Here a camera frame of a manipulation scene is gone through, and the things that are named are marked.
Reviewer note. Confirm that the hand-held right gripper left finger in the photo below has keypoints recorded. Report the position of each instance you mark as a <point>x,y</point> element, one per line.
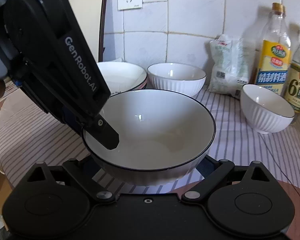
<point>76,171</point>

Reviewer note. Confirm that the striped pink tablecloth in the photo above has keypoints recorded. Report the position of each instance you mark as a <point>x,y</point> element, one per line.
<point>40,135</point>

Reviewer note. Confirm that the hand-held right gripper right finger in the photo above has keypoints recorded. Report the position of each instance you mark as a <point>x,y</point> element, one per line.
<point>205,168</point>

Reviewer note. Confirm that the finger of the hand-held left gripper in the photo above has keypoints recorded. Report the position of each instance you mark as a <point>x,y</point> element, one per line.
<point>106,136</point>
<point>71,120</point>

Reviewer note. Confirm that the white ribbed bowl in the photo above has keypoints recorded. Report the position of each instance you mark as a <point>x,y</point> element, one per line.
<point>152,135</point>
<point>176,78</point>
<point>266,110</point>

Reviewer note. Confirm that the clear vinegar bottle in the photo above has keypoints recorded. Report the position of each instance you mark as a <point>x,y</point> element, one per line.
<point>298,85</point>

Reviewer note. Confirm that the cooking wine bottle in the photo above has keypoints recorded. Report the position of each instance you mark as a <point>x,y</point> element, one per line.
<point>271,62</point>

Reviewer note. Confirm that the cream cutting board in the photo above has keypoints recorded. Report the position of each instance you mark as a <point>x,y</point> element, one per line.
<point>88,17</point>

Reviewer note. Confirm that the white seasoning packet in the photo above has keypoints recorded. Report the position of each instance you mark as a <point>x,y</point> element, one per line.
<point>227,67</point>

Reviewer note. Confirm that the white plate with black rim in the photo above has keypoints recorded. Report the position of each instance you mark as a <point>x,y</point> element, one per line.
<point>125,77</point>

